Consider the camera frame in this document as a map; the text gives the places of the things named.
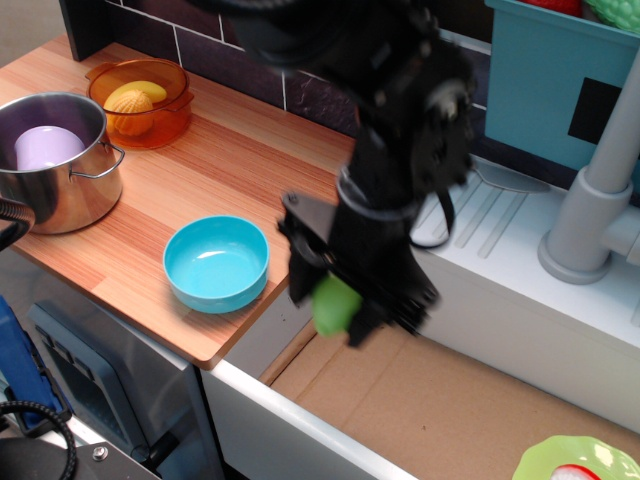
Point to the red toy item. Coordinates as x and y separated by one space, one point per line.
566 7

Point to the stainless steel pot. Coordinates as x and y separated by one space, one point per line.
72 195

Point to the green textured toy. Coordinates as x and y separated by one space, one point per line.
621 14

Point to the orange transparent bowl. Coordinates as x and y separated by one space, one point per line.
171 117

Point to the black metal base plate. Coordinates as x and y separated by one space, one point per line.
25 458

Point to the white toy sink unit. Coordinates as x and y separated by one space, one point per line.
510 357

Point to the green plastic plate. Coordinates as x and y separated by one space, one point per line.
606 461

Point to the blue handled toy knife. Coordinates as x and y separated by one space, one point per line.
506 179

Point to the red white toy food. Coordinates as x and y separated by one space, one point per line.
573 472

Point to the black gooseneck tube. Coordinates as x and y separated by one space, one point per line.
20 218

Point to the green toy pear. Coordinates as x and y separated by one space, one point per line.
334 304

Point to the blue plastic bowl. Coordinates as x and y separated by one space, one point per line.
218 264

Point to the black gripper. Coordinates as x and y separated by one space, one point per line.
366 244

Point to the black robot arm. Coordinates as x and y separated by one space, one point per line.
412 89

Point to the blue clamp object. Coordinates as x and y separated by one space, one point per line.
33 395

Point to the teal storage box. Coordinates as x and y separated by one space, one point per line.
553 81

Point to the toy oven door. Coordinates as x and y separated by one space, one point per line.
135 394

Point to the yellow toy banana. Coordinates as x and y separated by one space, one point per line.
155 92

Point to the grey toy faucet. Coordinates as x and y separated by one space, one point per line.
595 219

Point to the orange toy corn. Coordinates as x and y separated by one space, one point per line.
129 115

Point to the lilac plastic cup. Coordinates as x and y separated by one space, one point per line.
46 146

